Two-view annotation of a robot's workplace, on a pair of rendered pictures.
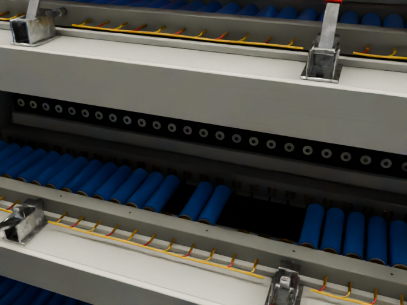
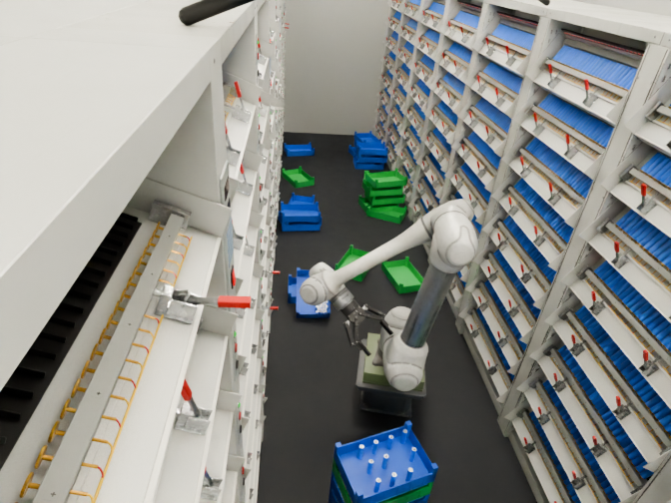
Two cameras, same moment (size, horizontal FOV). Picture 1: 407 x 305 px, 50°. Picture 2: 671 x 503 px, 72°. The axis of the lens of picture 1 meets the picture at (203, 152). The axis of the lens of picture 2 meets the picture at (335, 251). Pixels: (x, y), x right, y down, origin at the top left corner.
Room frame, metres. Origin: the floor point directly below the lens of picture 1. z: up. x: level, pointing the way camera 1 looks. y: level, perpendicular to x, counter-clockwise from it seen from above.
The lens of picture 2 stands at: (0.77, 1.70, 1.83)
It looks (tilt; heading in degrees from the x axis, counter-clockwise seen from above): 32 degrees down; 246
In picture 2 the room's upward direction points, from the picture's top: 5 degrees clockwise
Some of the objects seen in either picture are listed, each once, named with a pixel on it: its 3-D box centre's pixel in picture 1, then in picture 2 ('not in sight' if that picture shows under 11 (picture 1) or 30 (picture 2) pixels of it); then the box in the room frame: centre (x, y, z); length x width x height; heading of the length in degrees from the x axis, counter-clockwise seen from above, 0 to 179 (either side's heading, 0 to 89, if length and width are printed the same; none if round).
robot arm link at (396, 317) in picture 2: not in sight; (399, 330); (-0.17, 0.38, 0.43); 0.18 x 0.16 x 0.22; 66
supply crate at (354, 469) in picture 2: not in sight; (384, 461); (0.16, 0.90, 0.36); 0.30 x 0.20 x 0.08; 0
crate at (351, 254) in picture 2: not in sight; (355, 261); (-0.47, -0.71, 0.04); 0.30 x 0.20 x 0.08; 46
